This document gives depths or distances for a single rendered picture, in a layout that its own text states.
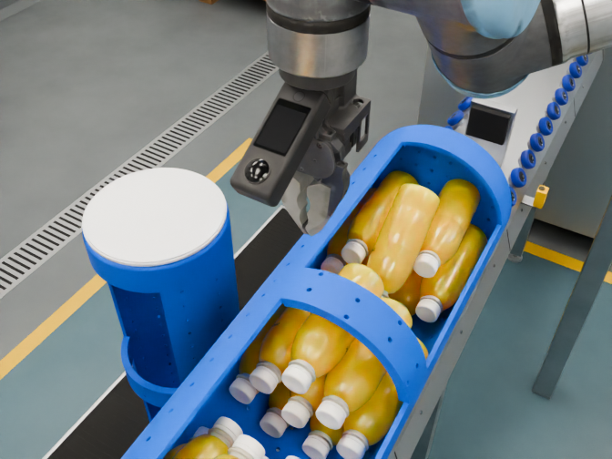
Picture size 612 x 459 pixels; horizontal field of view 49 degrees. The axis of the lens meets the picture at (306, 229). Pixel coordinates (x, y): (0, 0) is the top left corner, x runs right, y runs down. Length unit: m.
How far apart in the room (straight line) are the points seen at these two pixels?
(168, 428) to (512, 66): 0.54
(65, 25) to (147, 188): 3.13
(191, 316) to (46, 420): 1.09
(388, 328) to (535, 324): 1.70
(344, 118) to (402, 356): 0.38
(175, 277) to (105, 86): 2.59
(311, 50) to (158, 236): 0.77
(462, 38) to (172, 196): 0.92
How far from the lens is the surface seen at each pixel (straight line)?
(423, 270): 1.13
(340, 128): 0.65
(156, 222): 1.33
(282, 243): 2.51
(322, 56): 0.59
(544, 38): 0.63
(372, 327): 0.90
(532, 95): 1.95
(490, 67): 0.62
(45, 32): 4.43
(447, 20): 0.53
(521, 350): 2.49
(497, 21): 0.51
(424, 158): 1.26
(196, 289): 1.32
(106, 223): 1.35
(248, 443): 0.85
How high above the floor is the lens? 1.92
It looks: 44 degrees down
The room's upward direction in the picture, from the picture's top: straight up
